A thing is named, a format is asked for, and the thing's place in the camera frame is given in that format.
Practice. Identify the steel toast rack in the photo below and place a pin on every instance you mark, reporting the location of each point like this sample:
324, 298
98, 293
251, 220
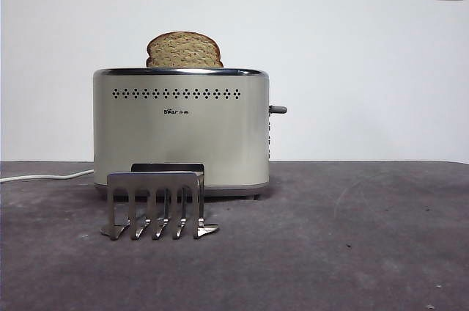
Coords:
154, 180

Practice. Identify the brown bread slice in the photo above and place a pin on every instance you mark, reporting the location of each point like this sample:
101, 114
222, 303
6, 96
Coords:
185, 50

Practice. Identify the cream steel two-slot toaster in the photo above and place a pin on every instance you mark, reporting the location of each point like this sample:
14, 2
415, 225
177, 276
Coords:
179, 135

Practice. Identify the grey toaster lever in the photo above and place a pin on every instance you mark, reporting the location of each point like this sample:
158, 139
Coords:
278, 109

